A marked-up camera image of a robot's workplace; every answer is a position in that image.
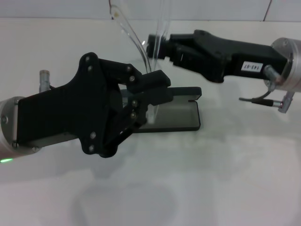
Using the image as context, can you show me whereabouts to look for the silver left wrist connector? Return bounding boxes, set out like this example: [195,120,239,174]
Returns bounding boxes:
[39,69,52,91]

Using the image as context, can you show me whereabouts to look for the clear frame glasses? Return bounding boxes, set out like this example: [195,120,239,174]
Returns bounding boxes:
[110,0,173,125]

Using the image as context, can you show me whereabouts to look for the black glasses case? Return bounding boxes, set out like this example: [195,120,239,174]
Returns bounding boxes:
[119,86,202,132]

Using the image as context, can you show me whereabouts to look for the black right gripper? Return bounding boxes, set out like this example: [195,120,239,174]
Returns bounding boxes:
[147,30,287,83]

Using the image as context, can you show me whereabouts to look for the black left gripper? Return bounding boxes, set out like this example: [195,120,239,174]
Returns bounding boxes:
[16,52,123,157]

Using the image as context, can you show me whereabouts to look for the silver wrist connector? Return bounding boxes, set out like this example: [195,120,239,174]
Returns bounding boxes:
[39,69,52,91]
[264,65,283,82]

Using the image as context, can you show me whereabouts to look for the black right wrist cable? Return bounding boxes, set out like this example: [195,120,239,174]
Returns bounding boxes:
[238,90,294,114]

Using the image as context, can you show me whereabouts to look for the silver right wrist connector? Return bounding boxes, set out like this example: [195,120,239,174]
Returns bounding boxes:
[264,65,283,82]

